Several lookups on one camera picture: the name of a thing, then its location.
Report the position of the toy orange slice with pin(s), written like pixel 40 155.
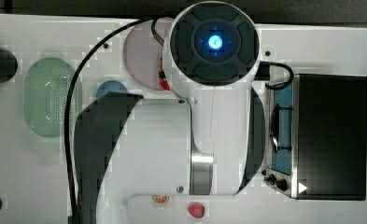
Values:
pixel 160 198

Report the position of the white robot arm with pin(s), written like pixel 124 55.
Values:
pixel 197 139

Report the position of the round pink plate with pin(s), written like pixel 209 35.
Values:
pixel 142 55

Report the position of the red ketchup bottle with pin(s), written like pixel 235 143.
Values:
pixel 163 81

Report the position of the black toaster oven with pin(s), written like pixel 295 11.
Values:
pixel 317 138

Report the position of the large toy strawberry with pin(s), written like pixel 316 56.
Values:
pixel 196 210

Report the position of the green perforated basket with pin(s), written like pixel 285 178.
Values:
pixel 46 86

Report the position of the blue bowl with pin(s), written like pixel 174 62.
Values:
pixel 110 86

